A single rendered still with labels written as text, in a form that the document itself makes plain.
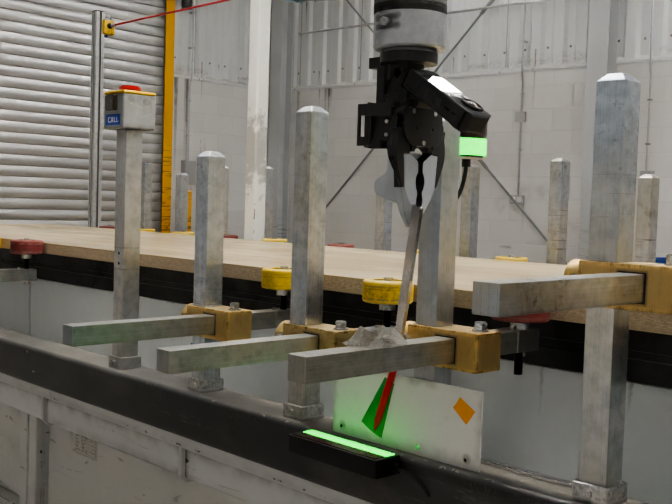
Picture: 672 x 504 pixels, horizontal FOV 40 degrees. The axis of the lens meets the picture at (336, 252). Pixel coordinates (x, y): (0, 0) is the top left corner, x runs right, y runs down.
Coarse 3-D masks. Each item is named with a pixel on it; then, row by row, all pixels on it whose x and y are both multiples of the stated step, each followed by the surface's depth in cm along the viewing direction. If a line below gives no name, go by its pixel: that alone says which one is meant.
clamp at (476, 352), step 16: (416, 336) 121; (448, 336) 117; (464, 336) 115; (480, 336) 114; (496, 336) 117; (464, 352) 116; (480, 352) 115; (496, 352) 117; (448, 368) 117; (464, 368) 116; (480, 368) 115; (496, 368) 117
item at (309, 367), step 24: (432, 336) 118; (504, 336) 124; (528, 336) 127; (288, 360) 101; (312, 360) 100; (336, 360) 102; (360, 360) 105; (384, 360) 108; (408, 360) 111; (432, 360) 114
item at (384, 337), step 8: (360, 328) 108; (384, 328) 109; (392, 328) 110; (352, 336) 108; (360, 336) 108; (368, 336) 108; (376, 336) 109; (384, 336) 106; (392, 336) 109; (400, 336) 110; (352, 344) 107; (360, 344) 107; (368, 344) 107; (376, 344) 106; (384, 344) 106; (392, 344) 106; (400, 344) 109
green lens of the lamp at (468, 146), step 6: (462, 138) 121; (468, 138) 121; (474, 138) 121; (480, 138) 122; (462, 144) 121; (468, 144) 121; (474, 144) 121; (480, 144) 122; (486, 144) 123; (462, 150) 121; (468, 150) 121; (474, 150) 121; (480, 150) 122; (486, 150) 124
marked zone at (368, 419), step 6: (384, 378) 125; (384, 384) 125; (378, 390) 126; (378, 396) 126; (390, 396) 125; (372, 402) 127; (378, 402) 126; (372, 408) 127; (366, 414) 128; (372, 414) 127; (384, 414) 125; (366, 420) 128; (372, 420) 127; (384, 420) 125; (366, 426) 128; (372, 426) 127; (378, 426) 126; (378, 432) 126
